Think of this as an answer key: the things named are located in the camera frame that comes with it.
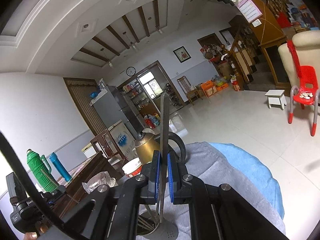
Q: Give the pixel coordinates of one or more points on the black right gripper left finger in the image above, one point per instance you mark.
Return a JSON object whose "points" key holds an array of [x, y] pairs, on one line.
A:
{"points": [[112, 212]]}

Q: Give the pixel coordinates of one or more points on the red plastic chair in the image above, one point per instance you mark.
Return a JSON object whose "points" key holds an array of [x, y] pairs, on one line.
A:
{"points": [[307, 93]]}

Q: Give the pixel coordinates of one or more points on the dark carved wooden bench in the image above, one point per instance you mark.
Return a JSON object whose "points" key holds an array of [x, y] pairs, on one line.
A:
{"points": [[82, 174]]}

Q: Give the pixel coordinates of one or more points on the green thermos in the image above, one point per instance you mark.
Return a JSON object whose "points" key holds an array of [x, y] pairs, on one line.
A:
{"points": [[41, 170]]}

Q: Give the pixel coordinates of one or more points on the dark chopstick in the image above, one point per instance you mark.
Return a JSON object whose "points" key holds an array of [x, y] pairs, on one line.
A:
{"points": [[147, 221], [163, 150]]}

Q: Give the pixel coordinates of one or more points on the grey chopstick holder cup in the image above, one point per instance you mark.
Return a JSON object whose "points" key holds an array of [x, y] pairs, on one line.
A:
{"points": [[164, 230]]}

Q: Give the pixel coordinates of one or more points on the round wall clock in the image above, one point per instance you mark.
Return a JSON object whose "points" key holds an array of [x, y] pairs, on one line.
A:
{"points": [[130, 71]]}

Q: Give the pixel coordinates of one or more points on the wooden chair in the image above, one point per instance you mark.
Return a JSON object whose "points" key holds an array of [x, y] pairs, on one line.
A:
{"points": [[189, 90]]}

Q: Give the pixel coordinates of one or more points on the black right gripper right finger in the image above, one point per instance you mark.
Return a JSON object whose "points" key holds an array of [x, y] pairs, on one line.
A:
{"points": [[216, 212]]}

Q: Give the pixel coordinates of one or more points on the blue thermos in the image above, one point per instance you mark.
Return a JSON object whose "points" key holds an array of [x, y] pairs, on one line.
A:
{"points": [[59, 166]]}

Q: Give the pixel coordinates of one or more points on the grey table cloth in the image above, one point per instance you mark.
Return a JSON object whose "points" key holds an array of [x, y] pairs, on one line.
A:
{"points": [[210, 165]]}

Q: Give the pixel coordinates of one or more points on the framed picture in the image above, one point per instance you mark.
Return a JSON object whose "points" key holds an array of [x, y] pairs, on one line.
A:
{"points": [[182, 54]]}

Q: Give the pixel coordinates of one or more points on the white chest freezer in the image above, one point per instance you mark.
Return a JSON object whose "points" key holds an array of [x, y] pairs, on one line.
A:
{"points": [[124, 139]]}

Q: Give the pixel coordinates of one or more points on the grey refrigerator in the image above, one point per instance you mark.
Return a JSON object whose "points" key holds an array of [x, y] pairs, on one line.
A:
{"points": [[112, 106]]}

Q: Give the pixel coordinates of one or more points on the golden electric kettle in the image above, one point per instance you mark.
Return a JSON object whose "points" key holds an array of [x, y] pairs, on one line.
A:
{"points": [[147, 143]]}

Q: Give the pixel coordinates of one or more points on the beige sofa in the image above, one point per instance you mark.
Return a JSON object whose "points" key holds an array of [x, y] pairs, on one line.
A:
{"points": [[307, 45]]}

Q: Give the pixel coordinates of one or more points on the white red bowl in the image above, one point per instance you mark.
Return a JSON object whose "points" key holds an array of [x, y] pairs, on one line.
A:
{"points": [[132, 168]]}

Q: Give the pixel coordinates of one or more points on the wall calendar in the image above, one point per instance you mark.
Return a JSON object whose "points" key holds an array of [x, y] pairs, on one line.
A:
{"points": [[249, 10]]}

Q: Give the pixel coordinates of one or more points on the white small stool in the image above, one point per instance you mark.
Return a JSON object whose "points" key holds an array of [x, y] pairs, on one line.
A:
{"points": [[276, 97]]}

